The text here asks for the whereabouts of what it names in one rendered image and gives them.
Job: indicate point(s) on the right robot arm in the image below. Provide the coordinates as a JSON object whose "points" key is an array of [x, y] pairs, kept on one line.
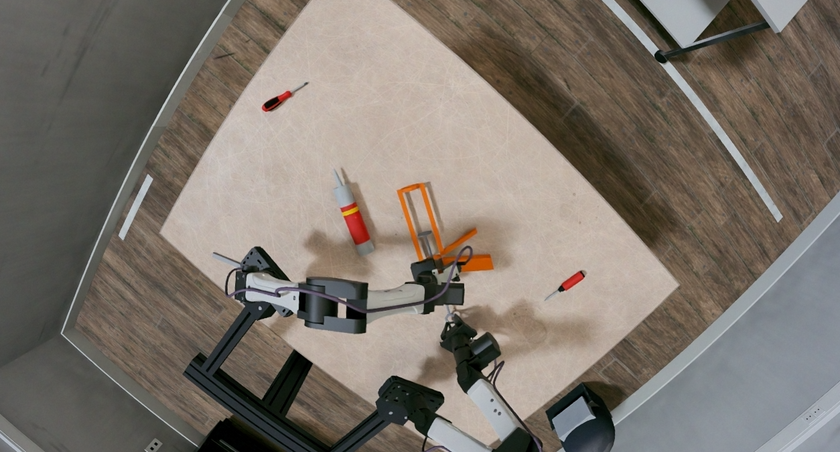
{"points": [[421, 406]]}

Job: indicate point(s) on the red and white cylinder with yellow stripe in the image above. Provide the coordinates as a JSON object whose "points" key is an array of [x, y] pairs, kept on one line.
{"points": [[353, 217]]}

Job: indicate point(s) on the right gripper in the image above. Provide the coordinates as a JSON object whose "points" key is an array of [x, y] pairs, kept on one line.
{"points": [[458, 336]]}

